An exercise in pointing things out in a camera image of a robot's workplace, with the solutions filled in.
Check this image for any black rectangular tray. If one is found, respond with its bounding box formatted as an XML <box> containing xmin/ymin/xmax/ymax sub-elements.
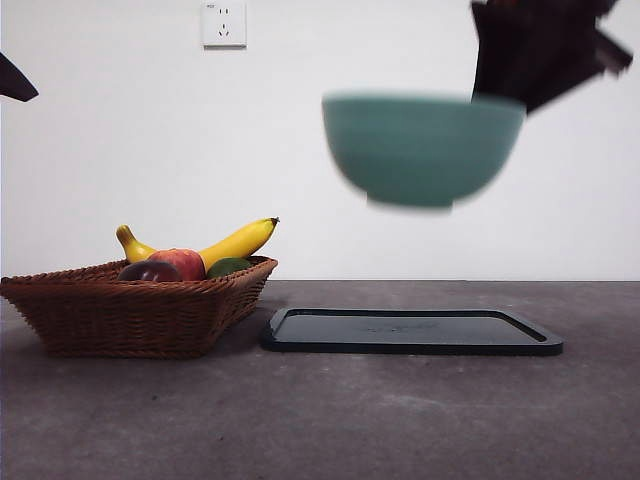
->
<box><xmin>259</xmin><ymin>307</ymin><xmax>565</xmax><ymax>357</ymax></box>

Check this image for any brown wicker basket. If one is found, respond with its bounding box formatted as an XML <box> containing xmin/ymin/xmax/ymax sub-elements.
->
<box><xmin>0</xmin><ymin>255</ymin><xmax>279</xmax><ymax>360</ymax></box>

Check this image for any yellow banana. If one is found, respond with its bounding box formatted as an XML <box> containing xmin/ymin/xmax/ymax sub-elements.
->
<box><xmin>115</xmin><ymin>216</ymin><xmax>280</xmax><ymax>274</ymax></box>

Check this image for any green round fruit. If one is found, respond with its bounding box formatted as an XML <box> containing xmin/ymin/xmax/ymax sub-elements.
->
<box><xmin>205</xmin><ymin>257</ymin><xmax>253</xmax><ymax>280</ymax></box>

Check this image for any red yellow apple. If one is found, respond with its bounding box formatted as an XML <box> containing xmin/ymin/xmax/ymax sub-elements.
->
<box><xmin>148</xmin><ymin>248</ymin><xmax>207</xmax><ymax>282</ymax></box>

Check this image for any white wall power socket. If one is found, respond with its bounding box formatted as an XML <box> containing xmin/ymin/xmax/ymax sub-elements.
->
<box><xmin>202</xmin><ymin>1</ymin><xmax>248</xmax><ymax>50</ymax></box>

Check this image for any teal ribbed bowl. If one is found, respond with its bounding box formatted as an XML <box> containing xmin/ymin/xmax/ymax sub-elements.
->
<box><xmin>321</xmin><ymin>89</ymin><xmax>529</xmax><ymax>214</ymax></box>

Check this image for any dark purple plum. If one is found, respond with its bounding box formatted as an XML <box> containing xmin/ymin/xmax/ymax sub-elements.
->
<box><xmin>116</xmin><ymin>259</ymin><xmax>182</xmax><ymax>283</ymax></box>

